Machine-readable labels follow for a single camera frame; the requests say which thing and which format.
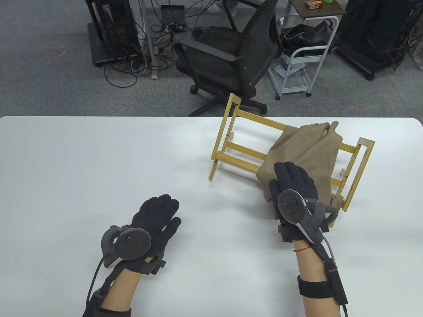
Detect grey round right hand tracker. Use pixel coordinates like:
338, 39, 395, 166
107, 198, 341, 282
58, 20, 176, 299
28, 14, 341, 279
277, 189, 339, 245

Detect person's left hand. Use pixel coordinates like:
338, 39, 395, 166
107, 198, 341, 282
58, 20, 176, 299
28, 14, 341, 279
131, 194, 182, 262

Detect black bag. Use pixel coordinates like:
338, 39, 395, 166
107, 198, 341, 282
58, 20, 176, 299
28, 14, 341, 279
280, 18, 334, 57

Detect black office chair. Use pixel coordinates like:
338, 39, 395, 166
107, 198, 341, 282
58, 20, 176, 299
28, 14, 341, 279
174, 0, 283, 117

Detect yellow wooden book rack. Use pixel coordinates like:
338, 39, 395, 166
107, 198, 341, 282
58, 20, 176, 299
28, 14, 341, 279
209, 93, 376, 228

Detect black left tracker cable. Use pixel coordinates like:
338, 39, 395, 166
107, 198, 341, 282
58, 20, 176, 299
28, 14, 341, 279
85, 256, 105, 306

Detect person's right forearm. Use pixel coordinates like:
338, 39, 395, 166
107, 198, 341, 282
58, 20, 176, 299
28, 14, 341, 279
293, 239, 331, 317

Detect grey round hand tracker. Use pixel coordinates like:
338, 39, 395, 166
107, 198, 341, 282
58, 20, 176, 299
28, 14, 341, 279
277, 189, 339, 245
100, 225, 152, 269

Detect black equipment rack with cables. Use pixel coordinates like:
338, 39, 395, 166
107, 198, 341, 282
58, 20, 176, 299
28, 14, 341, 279
335, 0, 423, 81

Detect black left forearm strap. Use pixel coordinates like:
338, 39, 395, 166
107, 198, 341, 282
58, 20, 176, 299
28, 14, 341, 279
82, 287, 132, 317

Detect khaki shorts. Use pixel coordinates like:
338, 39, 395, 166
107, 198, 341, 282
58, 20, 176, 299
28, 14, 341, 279
256, 121, 344, 211

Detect tangle of black cables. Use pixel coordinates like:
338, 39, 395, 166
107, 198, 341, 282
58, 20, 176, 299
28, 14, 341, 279
103, 20, 180, 88

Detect white rolling cart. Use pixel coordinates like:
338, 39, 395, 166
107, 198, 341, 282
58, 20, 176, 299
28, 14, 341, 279
267, 0, 347, 101

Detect small black box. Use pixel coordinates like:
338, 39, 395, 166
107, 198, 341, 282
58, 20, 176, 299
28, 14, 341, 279
160, 4, 186, 34

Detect person's right hand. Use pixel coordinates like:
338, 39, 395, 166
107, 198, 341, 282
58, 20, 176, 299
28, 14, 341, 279
269, 161, 320, 244

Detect aluminium frame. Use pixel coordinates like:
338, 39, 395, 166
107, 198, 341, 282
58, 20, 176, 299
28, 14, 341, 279
138, 0, 160, 80

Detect black right forearm strap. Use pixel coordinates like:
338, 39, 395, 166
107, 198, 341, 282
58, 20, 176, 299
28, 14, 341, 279
296, 274, 331, 299

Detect person's left forearm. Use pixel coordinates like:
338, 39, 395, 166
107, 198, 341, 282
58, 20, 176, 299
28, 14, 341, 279
98, 267, 143, 313

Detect grey round left hand tracker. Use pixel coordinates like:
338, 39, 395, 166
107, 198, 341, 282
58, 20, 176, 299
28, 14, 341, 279
100, 225, 152, 269

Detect black forearm strap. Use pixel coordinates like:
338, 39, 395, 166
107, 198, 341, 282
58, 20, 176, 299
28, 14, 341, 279
82, 287, 132, 317
296, 274, 331, 299

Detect grey right tracker cable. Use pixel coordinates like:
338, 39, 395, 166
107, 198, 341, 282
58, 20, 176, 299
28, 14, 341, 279
321, 233, 336, 268

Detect black box on right forearm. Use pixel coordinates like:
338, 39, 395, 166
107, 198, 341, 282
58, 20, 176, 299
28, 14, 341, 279
325, 267, 349, 306

